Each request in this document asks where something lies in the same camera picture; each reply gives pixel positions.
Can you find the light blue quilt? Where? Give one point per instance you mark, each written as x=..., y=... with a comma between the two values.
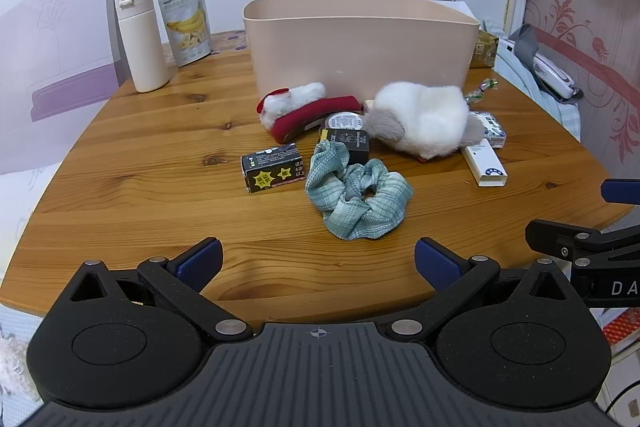
x=530, y=92

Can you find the white handheld device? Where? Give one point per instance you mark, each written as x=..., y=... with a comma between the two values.
x=552, y=74

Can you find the white cardboard box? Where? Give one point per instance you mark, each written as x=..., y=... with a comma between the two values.
x=462, y=9

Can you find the teal plaid scrunchie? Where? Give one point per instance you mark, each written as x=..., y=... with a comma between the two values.
x=350, y=207

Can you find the red and white plush stocking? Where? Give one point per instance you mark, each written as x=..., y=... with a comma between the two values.
x=300, y=117

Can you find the gold tissue pack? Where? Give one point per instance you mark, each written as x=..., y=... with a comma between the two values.
x=484, y=49

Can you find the white thermos bottle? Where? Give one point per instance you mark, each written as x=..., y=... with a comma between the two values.
x=142, y=47

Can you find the black box with yellow stars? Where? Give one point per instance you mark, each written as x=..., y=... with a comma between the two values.
x=272, y=167

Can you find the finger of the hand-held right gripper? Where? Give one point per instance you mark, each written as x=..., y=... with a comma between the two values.
x=555, y=237
x=620, y=192

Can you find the floral pink headboard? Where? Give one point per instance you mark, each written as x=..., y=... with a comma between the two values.
x=600, y=57

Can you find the small black box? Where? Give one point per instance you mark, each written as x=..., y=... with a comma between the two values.
x=352, y=146

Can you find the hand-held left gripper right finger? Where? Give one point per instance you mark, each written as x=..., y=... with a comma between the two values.
x=435, y=262

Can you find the cartoon print tissue pack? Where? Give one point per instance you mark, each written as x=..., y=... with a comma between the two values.
x=492, y=129

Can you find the slim white box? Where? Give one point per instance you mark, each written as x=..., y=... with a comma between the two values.
x=485, y=164

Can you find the banana chip bag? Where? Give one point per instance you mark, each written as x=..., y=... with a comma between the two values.
x=187, y=27

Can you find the white grey plush toy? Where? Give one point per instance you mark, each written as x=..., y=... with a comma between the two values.
x=425, y=117

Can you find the round metal tin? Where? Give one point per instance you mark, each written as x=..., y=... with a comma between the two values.
x=344, y=121

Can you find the clear bag of grey granules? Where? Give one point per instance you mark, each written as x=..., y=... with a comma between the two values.
x=482, y=89

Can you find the white fuzzy cloth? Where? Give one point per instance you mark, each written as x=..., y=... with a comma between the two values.
x=12, y=367

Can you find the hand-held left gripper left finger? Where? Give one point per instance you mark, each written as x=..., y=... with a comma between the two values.
x=200, y=257

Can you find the beige plastic bin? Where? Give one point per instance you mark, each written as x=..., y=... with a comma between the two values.
x=350, y=47

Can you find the orange packet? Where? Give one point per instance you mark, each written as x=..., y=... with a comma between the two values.
x=622, y=327

